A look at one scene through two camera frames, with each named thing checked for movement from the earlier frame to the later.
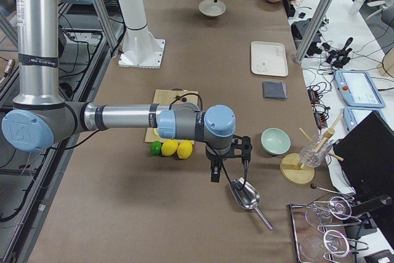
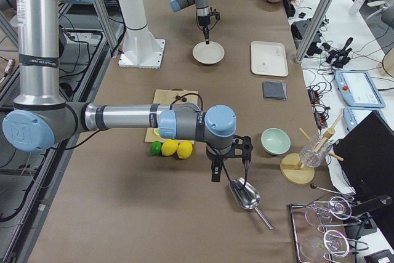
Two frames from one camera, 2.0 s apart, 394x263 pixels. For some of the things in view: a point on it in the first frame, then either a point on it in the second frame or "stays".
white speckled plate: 209,8 -> 208,53
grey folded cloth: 274,90 stays
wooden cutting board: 164,97 stays
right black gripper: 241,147 stays
